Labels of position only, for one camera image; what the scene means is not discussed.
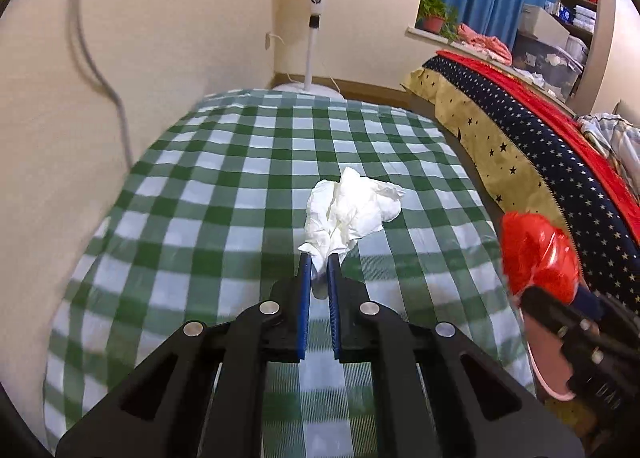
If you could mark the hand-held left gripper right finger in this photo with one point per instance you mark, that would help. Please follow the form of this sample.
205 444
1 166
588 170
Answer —
334 308

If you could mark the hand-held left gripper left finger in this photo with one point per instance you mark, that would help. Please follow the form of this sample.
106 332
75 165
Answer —
303 308

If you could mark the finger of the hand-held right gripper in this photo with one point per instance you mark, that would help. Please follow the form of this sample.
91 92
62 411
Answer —
555 313
597 305

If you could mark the pink plastic basin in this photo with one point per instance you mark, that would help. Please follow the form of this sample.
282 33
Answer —
545 358

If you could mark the red plastic bag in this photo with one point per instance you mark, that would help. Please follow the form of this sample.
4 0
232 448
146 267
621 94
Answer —
535 248

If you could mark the white tissue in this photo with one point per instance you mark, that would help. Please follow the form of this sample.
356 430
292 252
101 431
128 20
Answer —
350 208

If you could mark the green checked tablecloth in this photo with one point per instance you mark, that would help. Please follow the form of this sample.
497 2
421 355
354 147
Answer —
225 188

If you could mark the navy star bed sheet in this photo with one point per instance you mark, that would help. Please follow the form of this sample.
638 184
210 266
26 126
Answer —
560 162

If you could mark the yellow bed skirt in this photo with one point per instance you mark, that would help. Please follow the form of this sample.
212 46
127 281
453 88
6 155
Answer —
500 157

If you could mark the blue striped duvet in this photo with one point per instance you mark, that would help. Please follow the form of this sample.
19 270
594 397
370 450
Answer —
615 137

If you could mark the red blanket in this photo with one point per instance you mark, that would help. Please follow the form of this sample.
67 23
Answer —
550 112

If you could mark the white cloth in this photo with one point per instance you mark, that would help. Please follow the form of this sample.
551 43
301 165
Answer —
535 76

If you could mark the clear storage bin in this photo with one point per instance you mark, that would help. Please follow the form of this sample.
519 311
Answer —
550 72

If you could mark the white lidded box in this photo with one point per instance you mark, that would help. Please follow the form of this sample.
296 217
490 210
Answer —
575 48

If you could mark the pink folded cloth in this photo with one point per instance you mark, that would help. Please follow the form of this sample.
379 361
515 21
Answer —
482 42

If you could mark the grey storage box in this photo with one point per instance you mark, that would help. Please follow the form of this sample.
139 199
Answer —
542 22

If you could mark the stack of white towels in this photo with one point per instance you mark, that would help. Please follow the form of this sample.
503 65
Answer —
585 16

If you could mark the potted green plant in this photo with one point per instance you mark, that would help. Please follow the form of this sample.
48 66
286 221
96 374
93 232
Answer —
432 10

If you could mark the white wall socket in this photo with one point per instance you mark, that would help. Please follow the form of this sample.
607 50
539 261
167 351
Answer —
268 40

